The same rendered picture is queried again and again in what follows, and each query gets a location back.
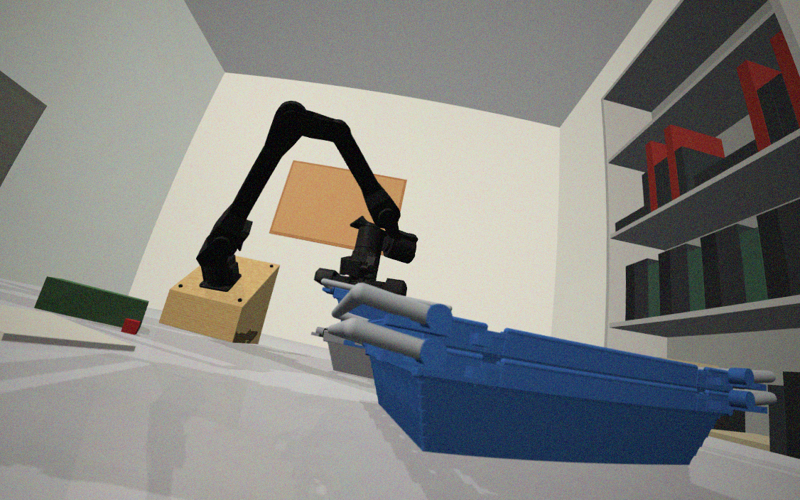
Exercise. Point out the green rectangular block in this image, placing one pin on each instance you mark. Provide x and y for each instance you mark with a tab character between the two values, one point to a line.
89	303

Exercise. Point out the cream flat rectangular panel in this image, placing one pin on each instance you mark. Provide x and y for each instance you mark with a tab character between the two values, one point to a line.
32	326

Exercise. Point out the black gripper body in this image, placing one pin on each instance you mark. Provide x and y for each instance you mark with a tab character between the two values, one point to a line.
392	285

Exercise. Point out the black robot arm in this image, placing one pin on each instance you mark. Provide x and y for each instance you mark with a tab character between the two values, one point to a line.
291	121

